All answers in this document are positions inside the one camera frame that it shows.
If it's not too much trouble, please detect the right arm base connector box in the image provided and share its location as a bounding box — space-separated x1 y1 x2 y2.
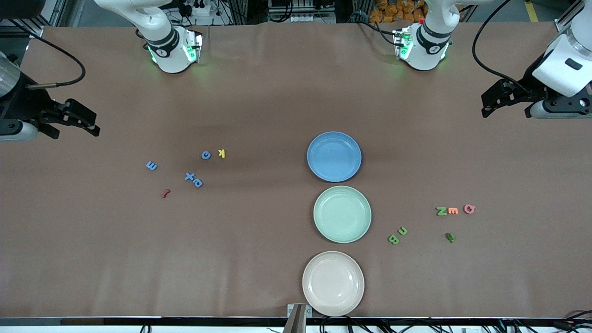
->
184 29 204 64

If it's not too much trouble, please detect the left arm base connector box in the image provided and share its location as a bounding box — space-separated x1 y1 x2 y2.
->
392 28 413 59

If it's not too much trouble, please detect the pile of orange bags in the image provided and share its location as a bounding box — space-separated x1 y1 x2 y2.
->
369 0 428 24

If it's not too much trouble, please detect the white power strip with plugs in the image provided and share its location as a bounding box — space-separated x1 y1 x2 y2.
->
183 0 214 17

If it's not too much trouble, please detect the blue plate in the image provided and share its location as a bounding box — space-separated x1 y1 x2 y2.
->
307 131 362 183

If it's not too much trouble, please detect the light green plate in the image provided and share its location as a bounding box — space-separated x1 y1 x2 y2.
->
313 185 372 244

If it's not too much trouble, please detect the white empty power strip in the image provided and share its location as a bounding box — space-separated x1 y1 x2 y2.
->
288 10 321 22

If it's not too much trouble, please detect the brown table cover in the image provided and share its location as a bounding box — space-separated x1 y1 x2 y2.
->
0 21 592 320

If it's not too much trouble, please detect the beige plate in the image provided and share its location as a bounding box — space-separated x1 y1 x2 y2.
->
302 251 365 317

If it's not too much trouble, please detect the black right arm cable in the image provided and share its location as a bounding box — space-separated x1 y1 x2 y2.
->
14 23 87 89

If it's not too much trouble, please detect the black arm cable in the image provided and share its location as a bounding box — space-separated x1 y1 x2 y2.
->
471 0 574 93
14 23 87 89

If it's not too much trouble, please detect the aluminium frame profile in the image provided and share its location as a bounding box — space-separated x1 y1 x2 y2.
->
18 14 45 38
555 0 584 33

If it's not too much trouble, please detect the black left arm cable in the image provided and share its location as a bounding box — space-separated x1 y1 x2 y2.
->
471 0 574 93

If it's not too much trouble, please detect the metal table edge rail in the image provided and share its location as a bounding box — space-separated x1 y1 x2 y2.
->
0 316 592 327

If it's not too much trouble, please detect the metal table edge bracket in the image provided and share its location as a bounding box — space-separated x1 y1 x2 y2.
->
287 303 313 333

